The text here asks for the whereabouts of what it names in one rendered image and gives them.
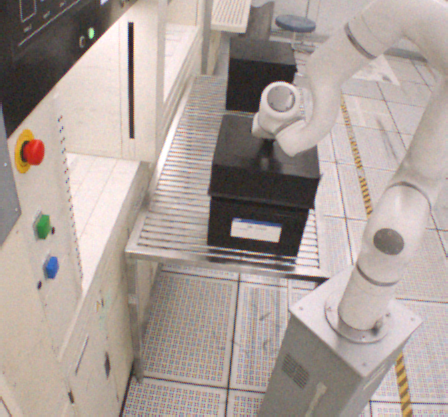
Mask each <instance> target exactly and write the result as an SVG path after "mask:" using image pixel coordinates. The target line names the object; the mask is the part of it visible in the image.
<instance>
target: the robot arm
mask: <svg viewBox="0 0 448 417"><path fill-rule="evenodd" d="M400 39H405V40H407V41H409V42H411V43H412V44H413V45H414V46H415V47H416V48H417V49H418V50H419V51H420V52H421V53H422V54H423V55H424V57H425V58H426V60H427V61H428V62H429V64H430V65H431V66H432V67H433V68H434V69H435V70H436V71H438V72H439V73H440V74H441V75H440V77H439V78H438V79H437V83H436V85H435V87H434V91H433V92H432V93H431V95H430V99H429V101H428V103H427V105H426V106H427V107H426V109H425V110H424V112H423V114H422V118H421V120H420V122H419V124H418V126H417V130H416V132H415V134H414V136H413V138H412V140H411V142H410V146H409V148H408V150H407V152H406V154H405V156H404V157H403V159H402V162H401V164H400V166H399V167H398V169H397V170H396V172H395V173H394V175H393V176H392V178H391V179H390V180H389V182H388V185H387V187H386V189H385V190H384V192H383V194H382V196H381V198H380V200H379V201H378V203H377V205H376V206H375V208H374V210H373V211H372V213H371V215H370V217H369V219H368V221H367V224H366V227H365V229H364V232H363V236H362V247H361V250H360V253H359V256H358V259H357V261H356V263H355V264H354V267H353V269H352V272H351V275H350V277H349V280H348V283H347V286H346V288H341V289H338V290H336V291H334V292H333V293H332V294H331V295H330V296H329V298H328V300H327V302H325V307H324V312H325V316H326V319H327V321H328V323H329V325H330V326H331V327H332V329H333V330H334V332H335V333H336V334H339V335H340V336H342V337H343V338H345V339H347V340H349V341H351V342H353V341H354V342H357V343H362V344H369V343H372V342H377V341H379V340H381V339H382V338H384V337H385V336H386V335H387V333H388V332H389V330H390V327H391V326H392V323H393V322H392V314H391V313H390V308H389V307H388V304H389V302H390V300H391V298H392V296H393V294H394V292H395V290H396V288H397V286H398V284H399V282H400V280H401V278H402V276H403V274H404V271H405V269H406V267H407V265H408V263H409V262H410V261H411V259H412V258H413V256H414V254H415V252H416V250H417V248H418V246H419V244H420V241H421V239H422V236H423V234H424V232H425V229H426V224H427V221H428V219H429V216H430V214H431V212H432V210H433V208H434V205H435V203H436V200H437V195H438V192H439V190H440V188H441V186H442V185H443V184H444V180H445V179H446V177H447V176H448V3H447V2H445V1H444V0H372V1H371V2H370V3H369V4H367V5H366V6H364V8H363V9H362V10H361V11H360V12H358V13H356V14H355V16H354V17H353V18H351V19H350V20H349V21H348V22H346V23H345V24H344V25H343V26H342V27H341V28H340V29H339V30H338V31H337V32H335V33H334V34H333V35H331V37H330V38H329V39H328V40H327V41H326V42H324V43H323V44H322V45H321V46H320V47H319V48H317V49H316V50H315V51H314V52H313V53H312V54H311V55H310V56H309V57H308V58H307V60H306V61H307V62H306V73H307V77H308V81H309V84H310V89H311V94H312V96H313V113H312V116H311V119H310V121H309V123H308V124H307V123H306V122H305V120H304V118H303V117H302V115H301V112H299V105H300V96H299V93H298V91H297V90H296V89H295V88H294V87H293V86H292V85H290V84H288V83H284V82H277V83H273V84H271V85H269V86H268V87H267V88H266V89H265V90H264V92H263V94H262V98H261V103H260V109H259V112H258V113H257V114H256V115H255V118H254V121H253V126H252V127H249V132H252V134H253V135H254V136H256V137H261V138H262V139H264V142H263V144H266V140H267V138H270V139H272V144H271V145H273V144H274V141H275V142H276V140H277V142H278V143H279V145H280V147H281V148H282V150H283V151H284V153H285V154H287V155H289V156H292V157H295V156H299V155H301V154H303V153H304V152H306V151H307V150H309V149H311V148H312V147H313V146H314V145H316V144H317V143H319V142H320V141H322V140H323V139H324V138H325V137H326V136H327V135H328V134H329V133H330V132H331V131H332V127H333V126H334V124H335V121H336V118H337V115H338V112H339V107H340V98H341V88H340V87H341V85H342V84H343V82H345V81H346V80H347V79H350V78H351V77H352V76H354V75H355V74H356V73H357V72H359V70H360V69H362V68H363V67H364V66H365V67H366V66H367V65H368V64H369V63H371V62H372V60H374V59H375V58H376V57H379V56H380V55H381V54H382V53H383V52H384V51H385V50H388V49H389V48H390V47H391V46H392V45H393V44H395V43H397V41H399V40H400Z"/></svg>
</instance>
